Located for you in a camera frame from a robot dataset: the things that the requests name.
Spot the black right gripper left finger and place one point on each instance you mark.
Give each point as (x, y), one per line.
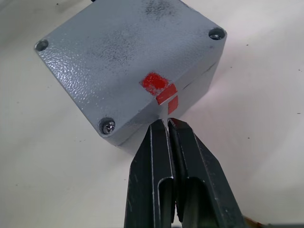
(147, 180)

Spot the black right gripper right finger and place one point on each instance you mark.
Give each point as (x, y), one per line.
(202, 180)

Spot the silver cross-head screw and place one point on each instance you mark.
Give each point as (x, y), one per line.
(108, 128)
(215, 36)

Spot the grey metal box base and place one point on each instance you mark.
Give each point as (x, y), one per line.
(180, 104)

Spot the grey metal box lid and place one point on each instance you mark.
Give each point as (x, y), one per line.
(114, 57)

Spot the red tape mark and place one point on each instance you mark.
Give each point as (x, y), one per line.
(158, 86)

